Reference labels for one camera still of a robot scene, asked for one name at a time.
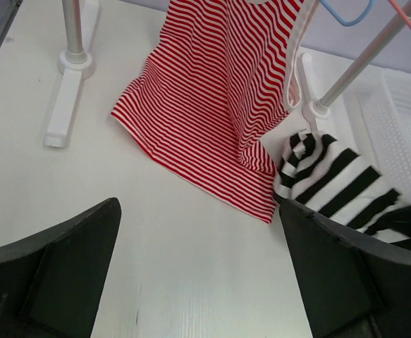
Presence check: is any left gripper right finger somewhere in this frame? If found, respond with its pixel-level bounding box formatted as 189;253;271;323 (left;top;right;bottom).
279;200;411;337

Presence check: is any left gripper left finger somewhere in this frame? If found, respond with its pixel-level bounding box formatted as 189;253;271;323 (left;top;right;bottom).
0;197;121;337

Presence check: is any black white striped tank top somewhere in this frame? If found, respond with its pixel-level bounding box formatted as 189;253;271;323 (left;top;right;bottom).
273;132;411;251

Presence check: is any pink wire hanger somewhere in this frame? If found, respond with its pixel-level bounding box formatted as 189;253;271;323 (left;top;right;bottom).
388;0;411;30

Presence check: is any red white striped tank top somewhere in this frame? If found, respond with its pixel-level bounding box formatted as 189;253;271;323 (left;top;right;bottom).
111;0;319;223

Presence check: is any white perforated plastic basket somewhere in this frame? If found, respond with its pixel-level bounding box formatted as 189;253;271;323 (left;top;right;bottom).
343;67;411;202

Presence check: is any white and silver clothes rack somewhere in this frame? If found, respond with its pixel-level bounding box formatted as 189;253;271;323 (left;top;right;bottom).
44;1;411;148

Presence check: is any blue wire hanger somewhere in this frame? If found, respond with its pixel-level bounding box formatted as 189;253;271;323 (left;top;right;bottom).
319;0;376;27

